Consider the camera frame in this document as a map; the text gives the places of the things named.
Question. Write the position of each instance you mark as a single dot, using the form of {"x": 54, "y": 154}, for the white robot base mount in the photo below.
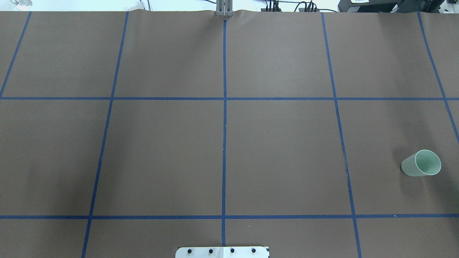
{"x": 223, "y": 252}

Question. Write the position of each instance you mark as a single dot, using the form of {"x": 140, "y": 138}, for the aluminium frame post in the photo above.
{"x": 224, "y": 8}

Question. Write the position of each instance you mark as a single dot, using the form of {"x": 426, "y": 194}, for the brown paper table cover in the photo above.
{"x": 133, "y": 134}

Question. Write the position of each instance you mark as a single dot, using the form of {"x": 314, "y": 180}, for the green cup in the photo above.
{"x": 422, "y": 163}

